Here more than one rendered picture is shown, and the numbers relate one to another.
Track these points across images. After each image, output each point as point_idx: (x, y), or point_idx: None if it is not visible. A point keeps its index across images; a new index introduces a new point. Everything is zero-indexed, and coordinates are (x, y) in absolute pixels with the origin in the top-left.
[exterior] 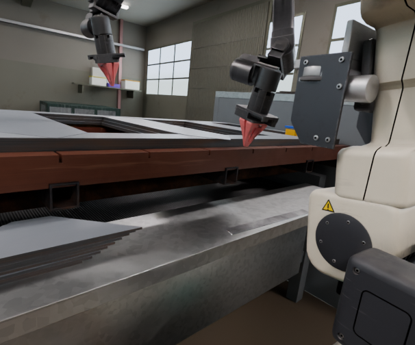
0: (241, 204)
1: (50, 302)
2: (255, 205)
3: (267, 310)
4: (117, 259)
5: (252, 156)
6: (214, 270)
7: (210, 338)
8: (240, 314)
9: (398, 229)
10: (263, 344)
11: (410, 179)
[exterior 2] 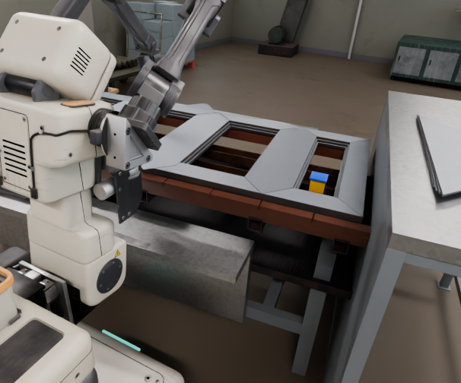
0: (135, 217)
1: None
2: (140, 223)
3: (256, 349)
4: (28, 204)
5: (163, 188)
6: (126, 251)
7: (192, 320)
8: (234, 330)
9: (30, 251)
10: (209, 356)
11: (29, 228)
